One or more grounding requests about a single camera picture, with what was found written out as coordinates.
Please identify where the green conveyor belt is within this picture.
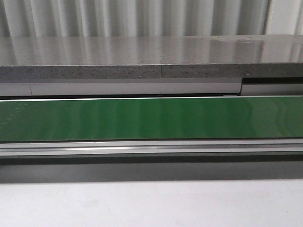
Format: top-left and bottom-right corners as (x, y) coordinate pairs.
(0, 96), (303, 142)

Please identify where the white pleated curtain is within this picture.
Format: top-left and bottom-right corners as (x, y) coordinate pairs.
(0, 0), (303, 37)

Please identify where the silver aluminium conveyor frame rail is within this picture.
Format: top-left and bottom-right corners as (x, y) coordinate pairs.
(0, 139), (303, 157)

